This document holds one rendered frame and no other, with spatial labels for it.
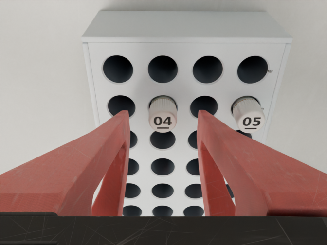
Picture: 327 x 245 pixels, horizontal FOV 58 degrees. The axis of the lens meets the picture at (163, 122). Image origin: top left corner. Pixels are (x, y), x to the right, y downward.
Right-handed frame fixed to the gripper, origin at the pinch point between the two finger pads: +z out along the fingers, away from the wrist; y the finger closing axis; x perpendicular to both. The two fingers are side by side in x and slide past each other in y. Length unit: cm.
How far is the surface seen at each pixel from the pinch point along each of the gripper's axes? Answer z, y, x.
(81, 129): 5.4, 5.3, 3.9
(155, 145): 1.9, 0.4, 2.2
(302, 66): 5.4, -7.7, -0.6
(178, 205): 1.6, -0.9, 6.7
